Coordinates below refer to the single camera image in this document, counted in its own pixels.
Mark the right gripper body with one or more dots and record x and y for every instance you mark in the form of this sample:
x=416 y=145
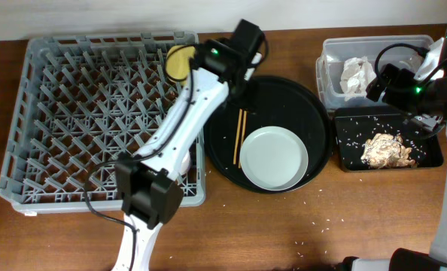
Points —
x=414 y=100

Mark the food scraps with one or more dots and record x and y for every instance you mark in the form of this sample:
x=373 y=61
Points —
x=386 y=151

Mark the pink plastic cup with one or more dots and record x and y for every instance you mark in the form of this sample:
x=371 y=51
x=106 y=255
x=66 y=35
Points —
x=186 y=164

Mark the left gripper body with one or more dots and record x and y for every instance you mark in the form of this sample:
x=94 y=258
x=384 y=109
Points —
x=246 y=92

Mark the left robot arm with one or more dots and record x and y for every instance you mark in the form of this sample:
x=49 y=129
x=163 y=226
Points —
x=146 y=181

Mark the wooden chopstick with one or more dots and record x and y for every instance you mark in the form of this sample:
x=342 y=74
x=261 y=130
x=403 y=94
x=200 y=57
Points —
x=244 y=119
x=239 y=123

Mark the grey dishwasher rack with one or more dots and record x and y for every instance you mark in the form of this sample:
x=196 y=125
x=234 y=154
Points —
x=82 y=101

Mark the clear plastic bin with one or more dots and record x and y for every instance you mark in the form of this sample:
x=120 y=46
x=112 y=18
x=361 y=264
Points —
x=330 y=65

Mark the yellow plastic bowl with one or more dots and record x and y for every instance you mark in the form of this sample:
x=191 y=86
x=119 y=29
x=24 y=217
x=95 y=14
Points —
x=177 y=65

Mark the black rectangular waste tray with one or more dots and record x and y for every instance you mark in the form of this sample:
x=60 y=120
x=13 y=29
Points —
x=354 y=126

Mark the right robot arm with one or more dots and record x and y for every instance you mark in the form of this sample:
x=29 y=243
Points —
x=434 y=102

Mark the grey plate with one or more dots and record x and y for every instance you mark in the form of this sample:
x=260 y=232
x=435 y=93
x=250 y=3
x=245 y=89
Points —
x=273 y=158

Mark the white paper napkin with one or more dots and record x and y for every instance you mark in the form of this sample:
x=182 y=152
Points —
x=357 y=74

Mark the round black tray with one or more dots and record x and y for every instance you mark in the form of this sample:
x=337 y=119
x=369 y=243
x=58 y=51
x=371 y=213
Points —
x=280 y=102

